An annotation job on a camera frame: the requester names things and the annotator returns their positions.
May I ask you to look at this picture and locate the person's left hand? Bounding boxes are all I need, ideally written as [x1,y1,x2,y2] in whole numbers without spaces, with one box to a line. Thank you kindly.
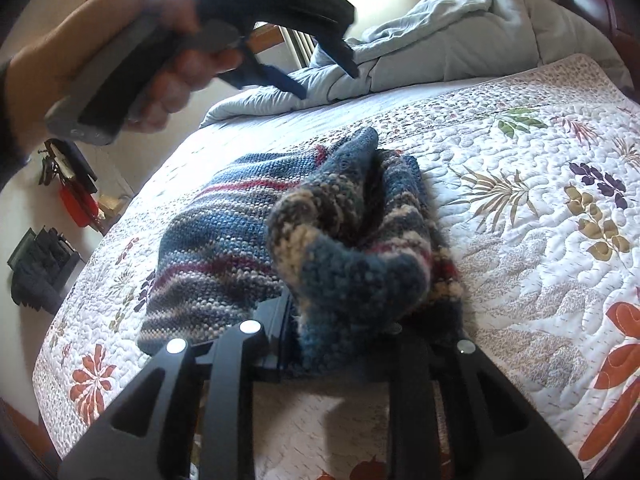
[9,0,245,134]

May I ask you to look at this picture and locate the person's left forearm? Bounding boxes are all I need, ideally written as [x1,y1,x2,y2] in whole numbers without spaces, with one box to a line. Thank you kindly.
[0,57,31,177]

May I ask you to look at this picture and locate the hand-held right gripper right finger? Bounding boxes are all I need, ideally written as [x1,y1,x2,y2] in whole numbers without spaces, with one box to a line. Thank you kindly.
[387,326,586,480]

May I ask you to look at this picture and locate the grey comforter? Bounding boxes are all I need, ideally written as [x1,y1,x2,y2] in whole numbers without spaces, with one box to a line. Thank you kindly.
[199,0,633,129]

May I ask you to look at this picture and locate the floral quilt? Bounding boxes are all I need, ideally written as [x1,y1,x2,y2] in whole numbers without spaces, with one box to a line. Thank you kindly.
[32,52,640,480]

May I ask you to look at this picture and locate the wooden framed window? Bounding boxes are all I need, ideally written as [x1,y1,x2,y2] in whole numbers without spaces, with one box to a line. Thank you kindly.
[245,22,322,71]

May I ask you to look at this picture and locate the dark wooden headboard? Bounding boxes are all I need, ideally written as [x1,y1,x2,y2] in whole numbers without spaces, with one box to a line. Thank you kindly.
[465,0,640,92]

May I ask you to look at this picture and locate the striped knit sweater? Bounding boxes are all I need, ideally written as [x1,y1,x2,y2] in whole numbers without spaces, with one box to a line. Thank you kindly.
[136,126,469,379]

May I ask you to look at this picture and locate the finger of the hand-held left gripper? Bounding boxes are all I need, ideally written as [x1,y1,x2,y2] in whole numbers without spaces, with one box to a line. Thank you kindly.
[316,27,362,80]
[217,42,309,102]

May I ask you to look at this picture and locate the cardboard box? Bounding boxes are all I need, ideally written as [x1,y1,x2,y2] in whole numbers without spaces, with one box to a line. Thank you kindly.
[97,191,132,234]

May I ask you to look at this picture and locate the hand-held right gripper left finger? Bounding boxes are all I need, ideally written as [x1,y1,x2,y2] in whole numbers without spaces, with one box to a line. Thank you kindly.
[57,292,297,480]

